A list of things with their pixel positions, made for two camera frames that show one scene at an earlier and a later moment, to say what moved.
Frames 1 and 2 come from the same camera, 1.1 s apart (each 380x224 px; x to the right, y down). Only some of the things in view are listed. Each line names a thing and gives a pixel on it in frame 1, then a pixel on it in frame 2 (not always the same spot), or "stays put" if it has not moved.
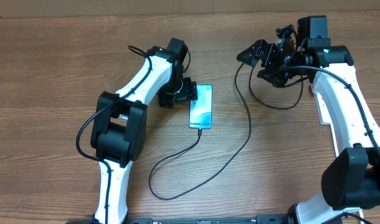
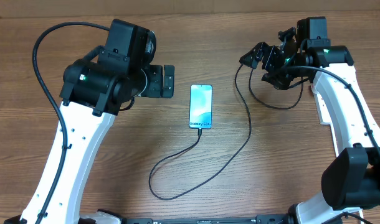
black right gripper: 270,52 stays put
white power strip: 324,116 stays put
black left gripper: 189,91 -> 156,89
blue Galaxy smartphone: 200,110 stays put
